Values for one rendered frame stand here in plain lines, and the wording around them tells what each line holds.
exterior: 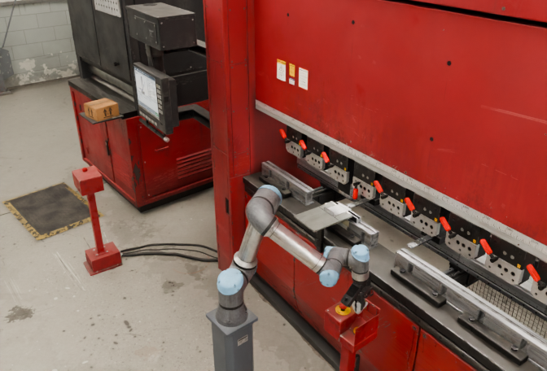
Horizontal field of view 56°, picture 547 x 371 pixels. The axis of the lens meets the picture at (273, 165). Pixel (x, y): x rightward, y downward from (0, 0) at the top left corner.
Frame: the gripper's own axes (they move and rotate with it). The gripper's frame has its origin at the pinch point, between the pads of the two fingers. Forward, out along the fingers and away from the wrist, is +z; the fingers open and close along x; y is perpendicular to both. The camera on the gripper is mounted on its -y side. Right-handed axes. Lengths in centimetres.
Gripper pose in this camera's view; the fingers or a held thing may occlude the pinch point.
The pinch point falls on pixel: (356, 312)
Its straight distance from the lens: 247.8
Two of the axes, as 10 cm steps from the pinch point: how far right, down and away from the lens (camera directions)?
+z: 0.7, 8.7, 4.8
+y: 7.8, -3.5, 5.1
